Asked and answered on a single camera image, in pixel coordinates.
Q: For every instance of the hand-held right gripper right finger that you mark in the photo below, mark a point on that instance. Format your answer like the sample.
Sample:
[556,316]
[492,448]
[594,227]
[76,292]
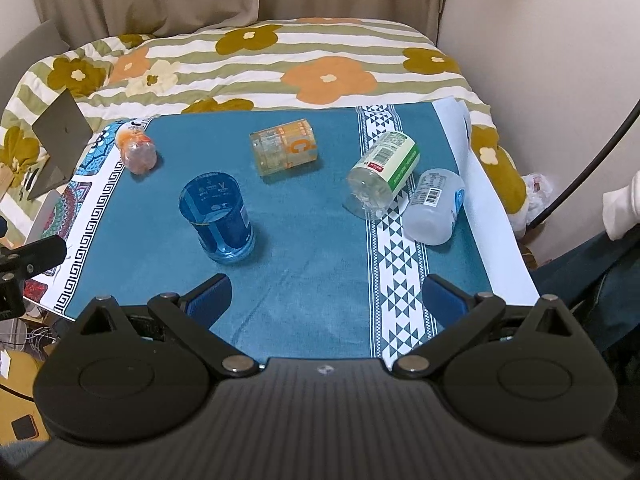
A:
[442,301]

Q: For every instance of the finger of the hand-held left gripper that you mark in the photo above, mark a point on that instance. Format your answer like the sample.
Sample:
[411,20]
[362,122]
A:
[40,255]

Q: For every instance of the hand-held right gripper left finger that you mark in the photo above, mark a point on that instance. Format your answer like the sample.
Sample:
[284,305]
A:
[210,296]

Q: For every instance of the clear white label bottle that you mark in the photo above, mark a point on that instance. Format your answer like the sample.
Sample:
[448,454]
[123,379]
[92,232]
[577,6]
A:
[432,205]

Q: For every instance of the green white label bottle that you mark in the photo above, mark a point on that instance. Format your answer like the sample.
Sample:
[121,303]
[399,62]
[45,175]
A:
[382,172]

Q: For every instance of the yellow orange label bottle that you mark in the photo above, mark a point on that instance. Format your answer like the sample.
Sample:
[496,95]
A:
[285,147]

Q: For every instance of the yellow cardboard box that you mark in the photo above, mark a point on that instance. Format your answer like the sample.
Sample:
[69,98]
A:
[20,365]

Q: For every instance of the blue label plastic bottle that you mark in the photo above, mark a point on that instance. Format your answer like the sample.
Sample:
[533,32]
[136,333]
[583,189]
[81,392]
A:
[217,215]

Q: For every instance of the teal patterned cloth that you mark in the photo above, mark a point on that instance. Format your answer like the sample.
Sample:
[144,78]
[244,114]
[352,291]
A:
[310,240]

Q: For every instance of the grey laptop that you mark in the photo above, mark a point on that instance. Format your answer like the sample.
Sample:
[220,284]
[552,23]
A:
[60,132]

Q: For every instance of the white plastic bag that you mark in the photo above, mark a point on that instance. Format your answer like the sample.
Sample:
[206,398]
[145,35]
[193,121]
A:
[535,200]

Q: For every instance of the orange pink small bottle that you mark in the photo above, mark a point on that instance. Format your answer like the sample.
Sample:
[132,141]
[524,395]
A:
[136,152]

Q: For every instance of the person's dark trouser leg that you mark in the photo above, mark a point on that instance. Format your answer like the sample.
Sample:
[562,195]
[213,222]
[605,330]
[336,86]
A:
[585,285]

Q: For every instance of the grey headboard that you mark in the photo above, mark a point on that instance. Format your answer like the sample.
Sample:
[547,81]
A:
[30,55]

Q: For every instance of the person's white sleeve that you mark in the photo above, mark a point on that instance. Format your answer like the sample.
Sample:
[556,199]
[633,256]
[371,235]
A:
[622,207]

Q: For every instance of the floral striped blanket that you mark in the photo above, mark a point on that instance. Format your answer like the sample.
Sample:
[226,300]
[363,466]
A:
[300,65]

